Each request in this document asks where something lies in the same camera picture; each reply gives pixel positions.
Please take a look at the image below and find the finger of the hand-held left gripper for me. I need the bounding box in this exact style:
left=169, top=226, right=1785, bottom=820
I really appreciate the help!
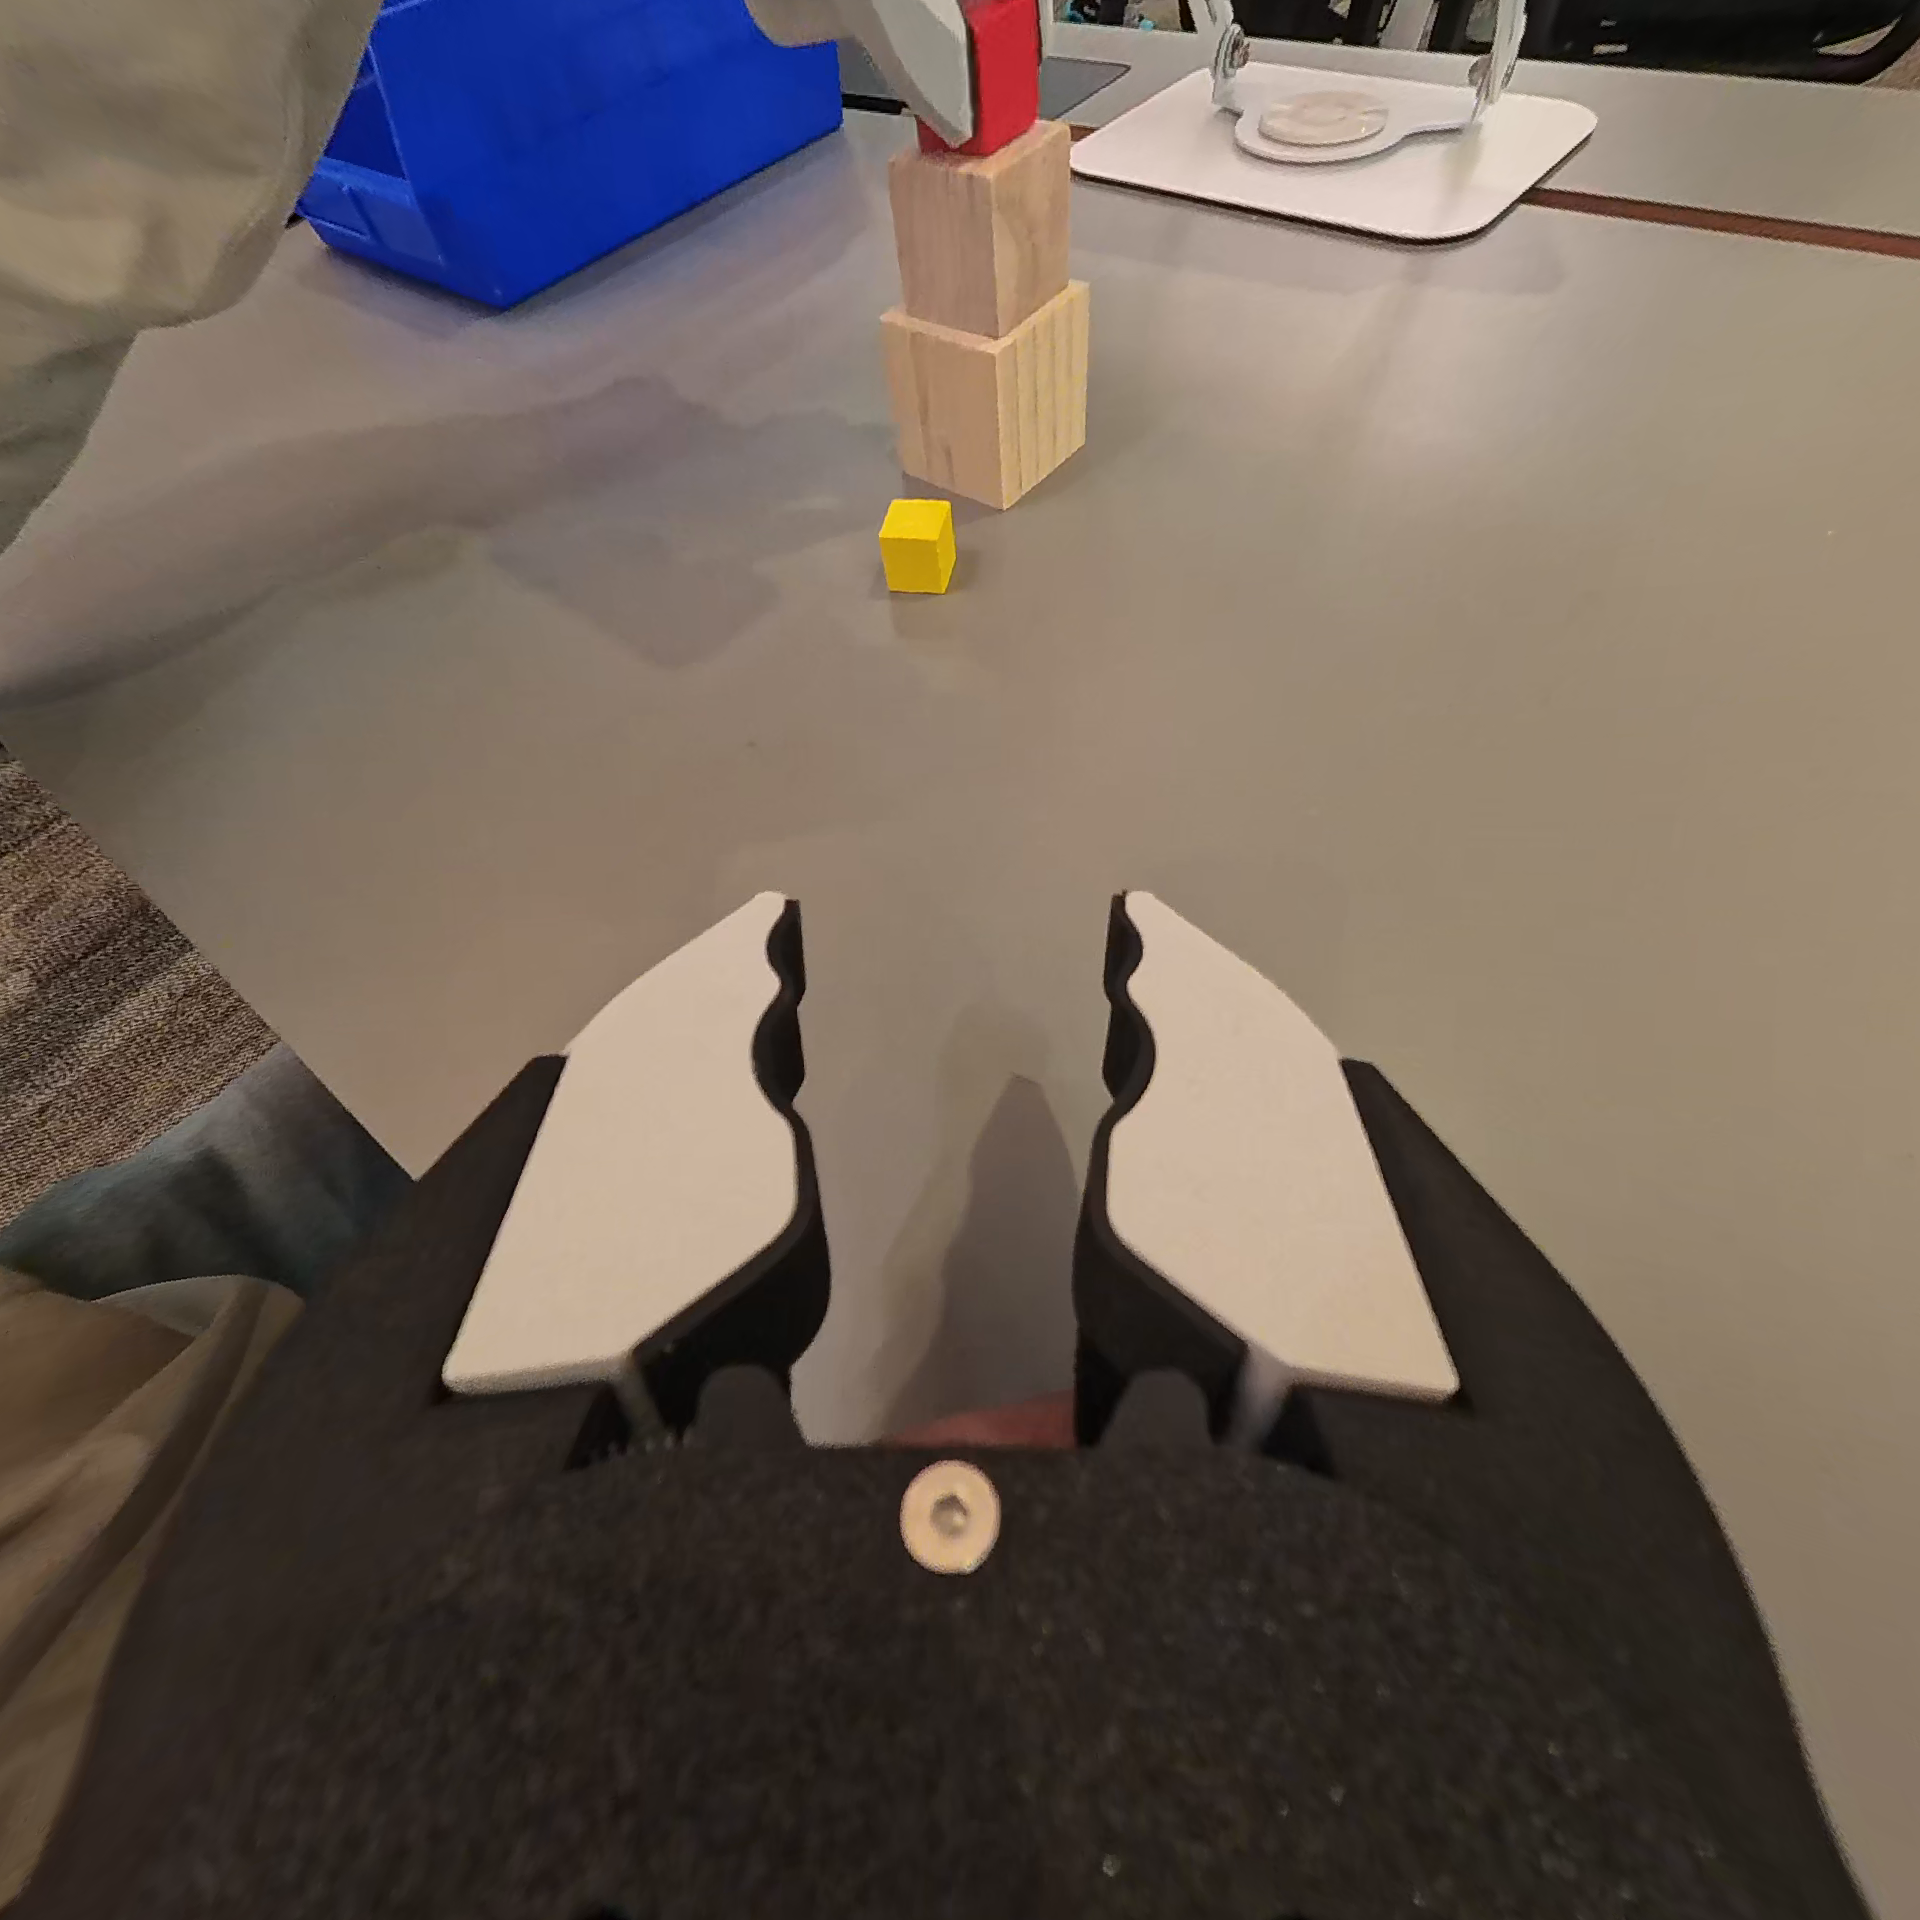
left=745, top=0, right=983, bottom=155

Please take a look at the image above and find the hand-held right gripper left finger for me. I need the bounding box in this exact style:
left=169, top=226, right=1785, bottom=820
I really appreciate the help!
left=441, top=893, right=831, bottom=1406

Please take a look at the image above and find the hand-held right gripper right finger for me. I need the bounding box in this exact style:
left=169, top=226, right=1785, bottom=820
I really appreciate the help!
left=1069, top=893, right=1462, bottom=1406

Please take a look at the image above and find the red wooden cube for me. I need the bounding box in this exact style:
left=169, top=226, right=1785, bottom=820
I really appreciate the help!
left=958, top=0, right=1045, bottom=150

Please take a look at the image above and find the medium wooden cube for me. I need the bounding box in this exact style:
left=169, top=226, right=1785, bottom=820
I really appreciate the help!
left=889, top=125, right=1069, bottom=340

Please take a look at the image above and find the blue plastic bin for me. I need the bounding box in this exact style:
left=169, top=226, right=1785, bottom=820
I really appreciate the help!
left=294, top=0, right=846, bottom=308

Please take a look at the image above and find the large wooden cube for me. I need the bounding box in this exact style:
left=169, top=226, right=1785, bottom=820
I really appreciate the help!
left=879, top=278, right=1087, bottom=511

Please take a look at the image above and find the yellow wooden cube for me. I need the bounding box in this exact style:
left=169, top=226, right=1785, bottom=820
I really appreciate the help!
left=879, top=494, right=958, bottom=600

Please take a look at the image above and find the white folding stand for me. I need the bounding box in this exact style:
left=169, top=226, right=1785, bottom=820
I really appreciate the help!
left=1069, top=0, right=1601, bottom=247

